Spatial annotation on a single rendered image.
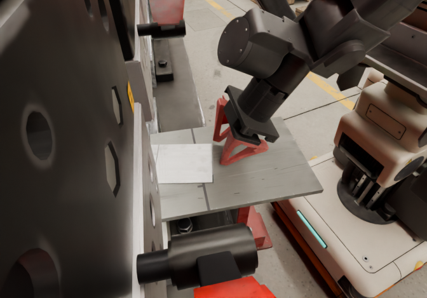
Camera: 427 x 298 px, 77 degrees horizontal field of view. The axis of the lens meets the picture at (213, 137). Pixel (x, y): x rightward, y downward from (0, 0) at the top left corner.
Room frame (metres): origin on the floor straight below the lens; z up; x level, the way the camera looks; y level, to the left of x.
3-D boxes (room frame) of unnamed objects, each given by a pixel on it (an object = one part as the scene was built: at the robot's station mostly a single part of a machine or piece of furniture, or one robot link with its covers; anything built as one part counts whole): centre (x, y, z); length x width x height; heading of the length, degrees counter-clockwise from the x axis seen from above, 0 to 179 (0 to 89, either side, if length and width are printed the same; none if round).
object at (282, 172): (0.30, -0.03, 1.00); 0.26 x 0.18 x 0.01; 101
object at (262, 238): (0.64, -0.16, 0.06); 0.25 x 0.20 x 0.12; 103
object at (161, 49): (0.88, 0.18, 0.89); 0.30 x 0.05 x 0.03; 11
